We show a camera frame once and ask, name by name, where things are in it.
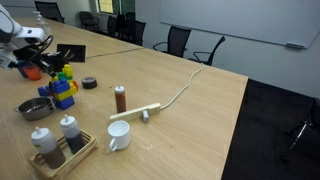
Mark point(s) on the black utensil bin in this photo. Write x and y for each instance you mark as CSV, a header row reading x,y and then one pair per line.
x,y
61,64

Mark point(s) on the window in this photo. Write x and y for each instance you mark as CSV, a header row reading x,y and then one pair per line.
x,y
110,6

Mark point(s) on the black office chair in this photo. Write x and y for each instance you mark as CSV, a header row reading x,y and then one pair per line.
x,y
138,31
88,20
111,25
213,51
176,40
50,10
306,140

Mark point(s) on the metal pot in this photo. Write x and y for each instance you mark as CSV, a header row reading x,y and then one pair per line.
x,y
35,111

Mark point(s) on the wooden slat crate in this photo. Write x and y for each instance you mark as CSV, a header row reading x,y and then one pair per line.
x,y
71,163

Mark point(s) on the orange cup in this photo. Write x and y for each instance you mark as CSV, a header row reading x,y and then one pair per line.
x,y
32,74

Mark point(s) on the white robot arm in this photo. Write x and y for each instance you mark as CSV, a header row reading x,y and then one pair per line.
x,y
30,35

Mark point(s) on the blue cup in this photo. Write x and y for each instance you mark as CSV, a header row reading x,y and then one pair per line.
x,y
21,70

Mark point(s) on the black tape roll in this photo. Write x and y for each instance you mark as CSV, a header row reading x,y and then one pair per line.
x,y
89,86

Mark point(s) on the whiteboard eraser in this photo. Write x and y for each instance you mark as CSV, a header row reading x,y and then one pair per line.
x,y
295,45

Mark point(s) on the white mug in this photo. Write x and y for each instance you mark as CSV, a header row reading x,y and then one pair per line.
x,y
120,136

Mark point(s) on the red-brown sauce bottle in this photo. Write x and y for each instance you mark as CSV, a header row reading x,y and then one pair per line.
x,y
120,101

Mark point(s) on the long blue building block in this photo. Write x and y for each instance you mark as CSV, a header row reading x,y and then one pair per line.
x,y
45,91

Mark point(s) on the squeeze bottle dark sauce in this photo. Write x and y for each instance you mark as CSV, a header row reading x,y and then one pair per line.
x,y
74,140

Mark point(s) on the squeeze bottle brown sauce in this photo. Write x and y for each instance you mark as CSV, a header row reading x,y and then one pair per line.
x,y
51,153

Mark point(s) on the black flat tablet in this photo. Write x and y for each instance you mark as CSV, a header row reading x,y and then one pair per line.
x,y
75,53

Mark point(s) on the white power strip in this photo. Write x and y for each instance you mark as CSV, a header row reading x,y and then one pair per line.
x,y
133,113

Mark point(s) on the blue and yellow block stack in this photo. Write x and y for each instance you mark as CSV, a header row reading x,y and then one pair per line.
x,y
63,103

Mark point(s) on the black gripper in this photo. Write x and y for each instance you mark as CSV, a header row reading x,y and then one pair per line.
x,y
26,53

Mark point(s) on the whiteboard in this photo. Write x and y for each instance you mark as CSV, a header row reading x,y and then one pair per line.
x,y
240,16

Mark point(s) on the yellow green red block stack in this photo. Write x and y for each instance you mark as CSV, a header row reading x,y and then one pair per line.
x,y
67,70

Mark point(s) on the white plug adapter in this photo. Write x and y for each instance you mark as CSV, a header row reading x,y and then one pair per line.
x,y
145,116

